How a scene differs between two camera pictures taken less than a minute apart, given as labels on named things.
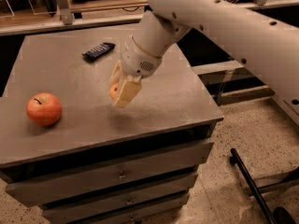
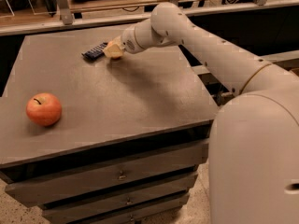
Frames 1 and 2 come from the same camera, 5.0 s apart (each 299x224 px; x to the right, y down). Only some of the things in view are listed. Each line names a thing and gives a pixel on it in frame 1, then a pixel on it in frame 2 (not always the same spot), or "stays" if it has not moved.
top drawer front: x=52 y=188 stays
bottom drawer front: x=144 y=212 stays
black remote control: x=98 y=51 stays
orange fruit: x=113 y=90 -> x=116 y=58
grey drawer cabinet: x=99 y=163 stays
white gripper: x=136 y=61 -> x=130 y=41
